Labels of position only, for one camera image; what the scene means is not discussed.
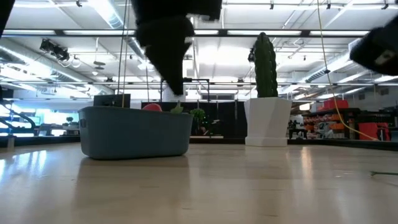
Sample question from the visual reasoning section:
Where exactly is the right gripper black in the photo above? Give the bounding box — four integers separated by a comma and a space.
349, 15, 398, 77

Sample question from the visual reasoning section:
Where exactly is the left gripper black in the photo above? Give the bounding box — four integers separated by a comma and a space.
130, 0, 223, 96

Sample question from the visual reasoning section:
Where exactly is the pink dragon fruit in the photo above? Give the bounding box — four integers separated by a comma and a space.
141, 103, 164, 113

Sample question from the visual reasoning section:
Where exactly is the teal plastic tupperware container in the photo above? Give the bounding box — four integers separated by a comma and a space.
77, 106, 195, 161

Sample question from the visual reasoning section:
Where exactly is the red storage crate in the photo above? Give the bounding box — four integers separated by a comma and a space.
323, 98, 350, 111

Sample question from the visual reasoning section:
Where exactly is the small green background plant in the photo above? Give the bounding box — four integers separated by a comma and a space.
190, 108, 207, 128

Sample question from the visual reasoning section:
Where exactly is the black box monitor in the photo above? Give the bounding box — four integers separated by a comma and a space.
93, 93, 132, 108

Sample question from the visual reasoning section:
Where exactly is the red storage bin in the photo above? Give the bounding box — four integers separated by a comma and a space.
358, 121, 391, 142

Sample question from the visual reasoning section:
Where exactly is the black background partition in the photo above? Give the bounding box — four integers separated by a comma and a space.
141, 100, 248, 138

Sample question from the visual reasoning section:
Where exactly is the black storage shelf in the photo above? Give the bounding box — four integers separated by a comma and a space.
303, 107, 362, 140

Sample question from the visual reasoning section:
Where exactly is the green cactus plant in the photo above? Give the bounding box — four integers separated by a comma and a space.
254, 32, 279, 98

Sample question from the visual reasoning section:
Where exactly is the black ceiling device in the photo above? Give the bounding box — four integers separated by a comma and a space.
39, 38, 71, 62

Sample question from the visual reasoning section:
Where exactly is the white hexagonal plant pot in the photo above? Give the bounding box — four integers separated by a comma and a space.
243, 96, 294, 147

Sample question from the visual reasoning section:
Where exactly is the yellow cable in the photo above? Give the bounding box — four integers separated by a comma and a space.
316, 0, 379, 141

